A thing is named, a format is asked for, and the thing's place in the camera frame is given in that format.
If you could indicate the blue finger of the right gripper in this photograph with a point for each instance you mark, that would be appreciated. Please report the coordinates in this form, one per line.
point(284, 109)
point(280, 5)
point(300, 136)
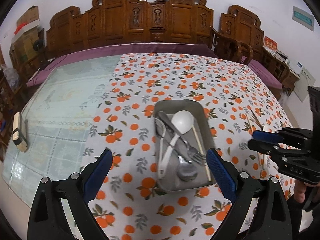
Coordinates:
point(262, 147)
point(268, 137)

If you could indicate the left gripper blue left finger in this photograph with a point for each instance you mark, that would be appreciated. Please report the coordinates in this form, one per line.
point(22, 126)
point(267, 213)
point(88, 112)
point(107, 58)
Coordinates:
point(94, 174)

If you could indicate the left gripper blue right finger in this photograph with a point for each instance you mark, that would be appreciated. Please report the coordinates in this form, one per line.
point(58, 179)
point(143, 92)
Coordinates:
point(228, 178)

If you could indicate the metal fork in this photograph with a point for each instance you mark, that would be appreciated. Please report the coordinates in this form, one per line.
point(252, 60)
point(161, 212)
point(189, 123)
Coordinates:
point(181, 123)

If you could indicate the metal spoon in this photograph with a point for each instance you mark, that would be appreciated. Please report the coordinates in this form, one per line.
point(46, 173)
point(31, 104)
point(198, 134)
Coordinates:
point(185, 170)

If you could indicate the white plastic fork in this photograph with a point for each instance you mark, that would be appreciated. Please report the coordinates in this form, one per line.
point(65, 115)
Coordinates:
point(160, 130)

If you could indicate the white ceramic spoon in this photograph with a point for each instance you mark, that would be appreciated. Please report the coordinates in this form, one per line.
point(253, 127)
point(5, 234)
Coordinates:
point(181, 123)

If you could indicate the white ceramic spoon upturned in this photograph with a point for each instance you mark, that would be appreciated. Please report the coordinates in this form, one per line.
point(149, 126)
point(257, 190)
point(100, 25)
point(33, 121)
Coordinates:
point(263, 160)

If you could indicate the right hand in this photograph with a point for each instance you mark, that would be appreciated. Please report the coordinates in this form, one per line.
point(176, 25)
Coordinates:
point(299, 190)

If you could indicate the dark wooden chopstick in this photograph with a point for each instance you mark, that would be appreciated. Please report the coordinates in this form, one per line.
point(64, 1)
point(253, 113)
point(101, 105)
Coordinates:
point(254, 118)

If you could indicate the light chopstick in tray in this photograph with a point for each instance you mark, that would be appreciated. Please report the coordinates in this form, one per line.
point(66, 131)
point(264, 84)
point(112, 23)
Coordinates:
point(208, 173)

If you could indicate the orange print tablecloth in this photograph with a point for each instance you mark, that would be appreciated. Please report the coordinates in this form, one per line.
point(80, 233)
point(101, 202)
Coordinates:
point(228, 101)

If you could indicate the grey metal tray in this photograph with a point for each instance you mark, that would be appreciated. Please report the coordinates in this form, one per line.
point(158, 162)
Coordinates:
point(171, 182)

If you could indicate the red sign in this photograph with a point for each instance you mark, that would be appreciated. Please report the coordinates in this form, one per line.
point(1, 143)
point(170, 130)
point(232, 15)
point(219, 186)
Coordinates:
point(270, 45)

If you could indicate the wooden armchair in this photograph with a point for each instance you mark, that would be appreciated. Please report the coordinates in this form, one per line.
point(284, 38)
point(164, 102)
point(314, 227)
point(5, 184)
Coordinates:
point(230, 49)

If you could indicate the cardboard boxes stack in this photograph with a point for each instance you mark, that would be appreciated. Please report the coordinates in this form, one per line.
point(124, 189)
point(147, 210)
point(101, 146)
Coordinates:
point(26, 34)

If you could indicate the carved wooden bench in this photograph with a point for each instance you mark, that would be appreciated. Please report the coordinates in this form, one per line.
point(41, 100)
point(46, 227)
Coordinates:
point(110, 22)

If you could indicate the white wall panel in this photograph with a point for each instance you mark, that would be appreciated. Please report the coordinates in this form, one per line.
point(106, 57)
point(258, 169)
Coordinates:
point(303, 18)

